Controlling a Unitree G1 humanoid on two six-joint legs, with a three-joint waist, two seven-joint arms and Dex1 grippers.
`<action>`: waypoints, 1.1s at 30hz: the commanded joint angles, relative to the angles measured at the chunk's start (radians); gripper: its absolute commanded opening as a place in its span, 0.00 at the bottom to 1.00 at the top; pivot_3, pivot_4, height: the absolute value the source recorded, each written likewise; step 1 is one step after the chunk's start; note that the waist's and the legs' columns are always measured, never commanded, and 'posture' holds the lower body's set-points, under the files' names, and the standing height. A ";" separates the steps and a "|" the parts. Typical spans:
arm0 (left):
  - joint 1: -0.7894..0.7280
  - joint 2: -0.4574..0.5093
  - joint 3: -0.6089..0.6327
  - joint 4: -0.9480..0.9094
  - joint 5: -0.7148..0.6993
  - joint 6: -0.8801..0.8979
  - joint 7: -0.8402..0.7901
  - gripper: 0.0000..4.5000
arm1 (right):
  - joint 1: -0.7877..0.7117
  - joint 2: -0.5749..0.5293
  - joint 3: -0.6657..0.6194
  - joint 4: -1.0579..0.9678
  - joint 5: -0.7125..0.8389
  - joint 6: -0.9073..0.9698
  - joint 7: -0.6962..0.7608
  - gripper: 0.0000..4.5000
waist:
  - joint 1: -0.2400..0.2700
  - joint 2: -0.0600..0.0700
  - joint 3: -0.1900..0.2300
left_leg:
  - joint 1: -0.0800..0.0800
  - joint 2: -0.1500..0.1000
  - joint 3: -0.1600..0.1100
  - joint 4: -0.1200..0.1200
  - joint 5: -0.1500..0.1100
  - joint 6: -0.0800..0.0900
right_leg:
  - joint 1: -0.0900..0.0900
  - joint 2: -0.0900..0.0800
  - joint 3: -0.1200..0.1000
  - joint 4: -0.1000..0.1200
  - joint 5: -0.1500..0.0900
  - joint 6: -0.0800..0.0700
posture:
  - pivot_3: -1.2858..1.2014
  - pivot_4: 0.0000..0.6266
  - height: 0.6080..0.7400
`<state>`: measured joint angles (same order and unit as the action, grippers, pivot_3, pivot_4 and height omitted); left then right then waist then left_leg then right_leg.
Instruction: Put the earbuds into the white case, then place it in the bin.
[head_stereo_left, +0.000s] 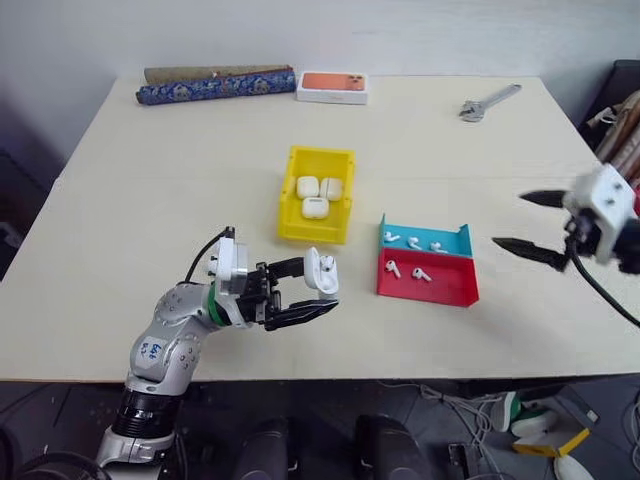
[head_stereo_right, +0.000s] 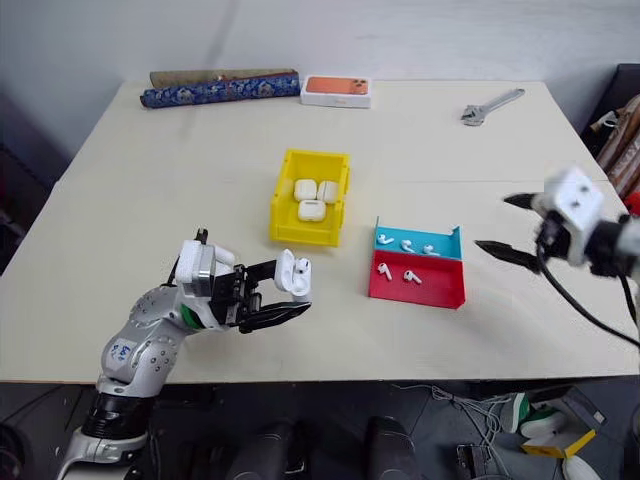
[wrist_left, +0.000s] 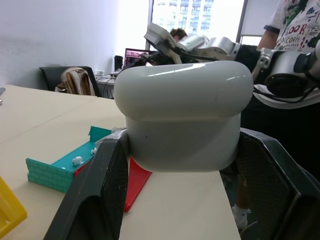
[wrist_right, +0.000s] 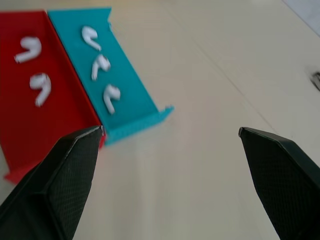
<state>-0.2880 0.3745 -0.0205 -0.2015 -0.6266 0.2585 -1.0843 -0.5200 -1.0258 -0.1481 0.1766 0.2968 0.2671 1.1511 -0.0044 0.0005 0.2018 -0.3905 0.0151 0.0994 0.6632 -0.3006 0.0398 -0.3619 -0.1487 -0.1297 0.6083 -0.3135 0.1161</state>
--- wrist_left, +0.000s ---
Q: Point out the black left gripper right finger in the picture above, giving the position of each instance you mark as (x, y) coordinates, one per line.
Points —
(275, 190)

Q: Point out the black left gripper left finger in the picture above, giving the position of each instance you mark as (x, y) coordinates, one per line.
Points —
(100, 180)

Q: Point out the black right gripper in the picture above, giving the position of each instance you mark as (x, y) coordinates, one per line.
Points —
(160, 58)

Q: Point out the white earbud case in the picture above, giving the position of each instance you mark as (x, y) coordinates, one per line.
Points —
(182, 112)

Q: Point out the yellow plastic bin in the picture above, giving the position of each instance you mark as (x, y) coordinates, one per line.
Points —
(10, 207)

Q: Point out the open black laptop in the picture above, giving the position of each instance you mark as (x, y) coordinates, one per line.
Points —
(133, 58)

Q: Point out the white earbud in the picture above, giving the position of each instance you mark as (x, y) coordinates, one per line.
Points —
(77, 161)
(93, 151)

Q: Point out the seated person with brown hair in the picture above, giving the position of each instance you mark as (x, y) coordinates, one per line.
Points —
(178, 33)

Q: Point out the red plastic tray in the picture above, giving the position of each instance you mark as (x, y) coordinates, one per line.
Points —
(137, 183)

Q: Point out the black tumbler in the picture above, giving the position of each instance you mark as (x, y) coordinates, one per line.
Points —
(118, 63)

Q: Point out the teal brick-pattern tray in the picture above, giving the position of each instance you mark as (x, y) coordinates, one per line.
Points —
(47, 176)

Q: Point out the beige backpack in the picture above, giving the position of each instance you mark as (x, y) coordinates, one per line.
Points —
(75, 81)

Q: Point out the black office chair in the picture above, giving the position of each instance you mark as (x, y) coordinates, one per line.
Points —
(51, 77)

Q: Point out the grey metal object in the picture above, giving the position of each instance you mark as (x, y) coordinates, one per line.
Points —
(1, 93)

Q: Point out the person in printed white t-shirt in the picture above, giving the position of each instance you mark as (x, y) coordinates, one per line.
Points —
(297, 27)

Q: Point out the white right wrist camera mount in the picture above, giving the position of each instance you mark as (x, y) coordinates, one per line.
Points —
(160, 35)

